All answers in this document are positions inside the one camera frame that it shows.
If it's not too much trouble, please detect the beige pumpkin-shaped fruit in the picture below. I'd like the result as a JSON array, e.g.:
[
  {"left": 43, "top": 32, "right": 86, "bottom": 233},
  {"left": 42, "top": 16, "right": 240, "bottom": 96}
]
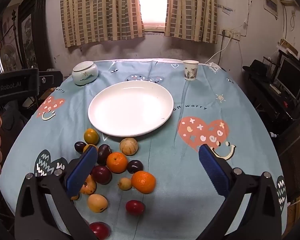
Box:
[{"left": 71, "top": 175, "right": 96, "bottom": 200}]

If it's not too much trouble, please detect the pale yellow apricot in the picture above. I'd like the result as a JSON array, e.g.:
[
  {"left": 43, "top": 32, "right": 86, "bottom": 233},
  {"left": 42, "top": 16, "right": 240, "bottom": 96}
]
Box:
[{"left": 87, "top": 194, "right": 108, "bottom": 213}]

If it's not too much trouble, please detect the red plum bottom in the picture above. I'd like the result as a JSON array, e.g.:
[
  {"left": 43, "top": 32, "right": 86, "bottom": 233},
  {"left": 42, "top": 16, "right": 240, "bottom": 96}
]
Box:
[{"left": 89, "top": 222, "right": 111, "bottom": 240}]

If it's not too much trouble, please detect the large red plum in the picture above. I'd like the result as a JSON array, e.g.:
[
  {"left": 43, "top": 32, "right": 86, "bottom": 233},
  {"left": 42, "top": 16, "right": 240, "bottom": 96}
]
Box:
[{"left": 91, "top": 165, "right": 112, "bottom": 185}]

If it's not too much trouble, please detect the orange yellow tomato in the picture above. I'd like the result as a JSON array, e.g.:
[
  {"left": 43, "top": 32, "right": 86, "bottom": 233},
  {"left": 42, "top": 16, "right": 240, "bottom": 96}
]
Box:
[{"left": 83, "top": 144, "right": 98, "bottom": 153}]

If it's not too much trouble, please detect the small beige longan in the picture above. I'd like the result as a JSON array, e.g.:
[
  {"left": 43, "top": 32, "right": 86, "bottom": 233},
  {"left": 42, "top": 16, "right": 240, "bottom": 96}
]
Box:
[{"left": 117, "top": 177, "right": 132, "bottom": 191}]

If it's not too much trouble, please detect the red cherry tomato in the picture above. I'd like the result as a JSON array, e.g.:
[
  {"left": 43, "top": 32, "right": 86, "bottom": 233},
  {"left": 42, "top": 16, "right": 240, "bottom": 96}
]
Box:
[{"left": 126, "top": 200, "right": 146, "bottom": 216}]

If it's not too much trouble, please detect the dark framed picture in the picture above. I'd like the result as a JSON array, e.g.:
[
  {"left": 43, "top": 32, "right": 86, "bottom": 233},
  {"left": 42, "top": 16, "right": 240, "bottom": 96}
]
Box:
[{"left": 17, "top": 0, "right": 53, "bottom": 71}]

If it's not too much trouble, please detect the dark plum far left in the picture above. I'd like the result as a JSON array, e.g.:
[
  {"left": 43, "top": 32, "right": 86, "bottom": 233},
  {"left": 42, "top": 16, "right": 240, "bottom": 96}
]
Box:
[{"left": 74, "top": 141, "right": 87, "bottom": 154}]

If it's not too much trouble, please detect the white ceramic lidded jar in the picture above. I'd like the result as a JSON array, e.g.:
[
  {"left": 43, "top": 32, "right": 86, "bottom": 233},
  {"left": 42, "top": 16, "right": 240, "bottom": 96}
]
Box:
[{"left": 71, "top": 61, "right": 98, "bottom": 86}]

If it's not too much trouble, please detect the orange tangerine upper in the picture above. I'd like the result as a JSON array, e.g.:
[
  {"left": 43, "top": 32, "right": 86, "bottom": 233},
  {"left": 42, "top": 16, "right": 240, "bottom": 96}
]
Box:
[{"left": 106, "top": 152, "right": 128, "bottom": 173}]

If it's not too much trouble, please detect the orange tangerine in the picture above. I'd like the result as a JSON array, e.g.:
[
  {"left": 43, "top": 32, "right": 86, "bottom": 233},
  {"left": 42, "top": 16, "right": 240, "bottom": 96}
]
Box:
[
  {"left": 131, "top": 171, "right": 156, "bottom": 194},
  {"left": 106, "top": 152, "right": 128, "bottom": 173}
]

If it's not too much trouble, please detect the green yellow tomato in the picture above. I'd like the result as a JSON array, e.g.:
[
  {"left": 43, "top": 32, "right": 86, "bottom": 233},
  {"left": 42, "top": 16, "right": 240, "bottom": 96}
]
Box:
[{"left": 84, "top": 128, "right": 100, "bottom": 145}]

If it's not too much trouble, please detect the small dark plum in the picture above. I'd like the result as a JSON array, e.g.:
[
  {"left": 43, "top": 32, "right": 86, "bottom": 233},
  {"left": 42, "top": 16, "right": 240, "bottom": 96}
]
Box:
[{"left": 127, "top": 160, "right": 143, "bottom": 174}]

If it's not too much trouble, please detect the light blue patterned tablecloth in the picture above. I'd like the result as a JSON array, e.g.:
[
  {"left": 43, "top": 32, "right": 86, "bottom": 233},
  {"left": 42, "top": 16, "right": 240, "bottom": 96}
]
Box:
[{"left": 0, "top": 61, "right": 285, "bottom": 239}]

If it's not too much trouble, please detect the orange tangerine lower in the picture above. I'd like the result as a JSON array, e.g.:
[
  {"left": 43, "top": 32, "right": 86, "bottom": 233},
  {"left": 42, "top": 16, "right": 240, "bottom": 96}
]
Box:
[{"left": 131, "top": 171, "right": 156, "bottom": 194}]

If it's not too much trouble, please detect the striped beige round fruit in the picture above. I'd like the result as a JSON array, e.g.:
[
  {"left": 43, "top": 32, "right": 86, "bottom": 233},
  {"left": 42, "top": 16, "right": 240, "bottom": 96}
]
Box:
[{"left": 120, "top": 138, "right": 139, "bottom": 156}]

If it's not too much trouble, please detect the left checkered curtain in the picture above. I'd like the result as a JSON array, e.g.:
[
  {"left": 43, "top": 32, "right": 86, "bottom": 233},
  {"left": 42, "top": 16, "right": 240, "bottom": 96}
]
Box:
[{"left": 60, "top": 0, "right": 145, "bottom": 48}]

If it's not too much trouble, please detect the checkered curtain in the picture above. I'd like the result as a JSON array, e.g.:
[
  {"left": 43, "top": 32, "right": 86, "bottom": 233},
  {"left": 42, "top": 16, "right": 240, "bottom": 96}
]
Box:
[
  {"left": 60, "top": 0, "right": 145, "bottom": 48},
  {"left": 164, "top": 0, "right": 218, "bottom": 43}
]

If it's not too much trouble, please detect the white round plate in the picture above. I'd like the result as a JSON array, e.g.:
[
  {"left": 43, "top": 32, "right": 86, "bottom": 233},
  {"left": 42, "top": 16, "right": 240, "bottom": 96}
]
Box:
[{"left": 88, "top": 81, "right": 174, "bottom": 138}]

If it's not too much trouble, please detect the computer monitor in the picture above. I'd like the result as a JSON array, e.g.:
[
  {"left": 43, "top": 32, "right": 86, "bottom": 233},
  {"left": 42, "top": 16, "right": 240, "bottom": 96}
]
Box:
[{"left": 276, "top": 59, "right": 300, "bottom": 99}]

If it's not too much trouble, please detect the patterned paper cup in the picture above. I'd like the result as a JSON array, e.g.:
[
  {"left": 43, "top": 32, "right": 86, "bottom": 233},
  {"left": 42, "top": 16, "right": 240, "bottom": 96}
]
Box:
[{"left": 183, "top": 60, "right": 199, "bottom": 81}]

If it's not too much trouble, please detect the right checkered curtain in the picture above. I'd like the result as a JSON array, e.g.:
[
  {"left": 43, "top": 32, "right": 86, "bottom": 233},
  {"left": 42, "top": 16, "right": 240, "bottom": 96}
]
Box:
[{"left": 164, "top": 0, "right": 218, "bottom": 43}]

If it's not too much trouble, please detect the white wall power strip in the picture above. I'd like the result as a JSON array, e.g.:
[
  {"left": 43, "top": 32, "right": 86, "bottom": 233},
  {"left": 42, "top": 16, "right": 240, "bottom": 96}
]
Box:
[{"left": 218, "top": 29, "right": 241, "bottom": 41}]

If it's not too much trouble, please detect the white power cable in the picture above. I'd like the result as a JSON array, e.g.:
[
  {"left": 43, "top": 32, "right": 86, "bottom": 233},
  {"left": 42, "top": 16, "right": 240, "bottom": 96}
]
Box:
[{"left": 204, "top": 36, "right": 234, "bottom": 67}]

